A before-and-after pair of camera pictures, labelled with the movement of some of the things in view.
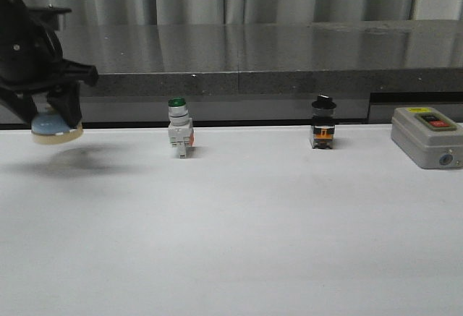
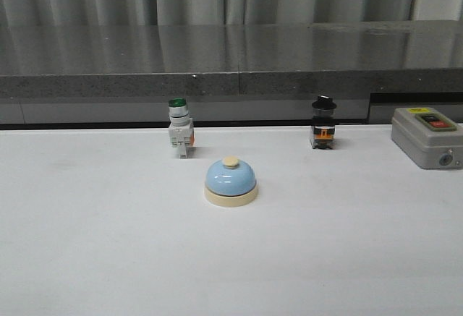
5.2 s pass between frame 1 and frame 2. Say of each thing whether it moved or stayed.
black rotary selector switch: stayed
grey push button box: stayed
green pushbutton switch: stayed
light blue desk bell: moved
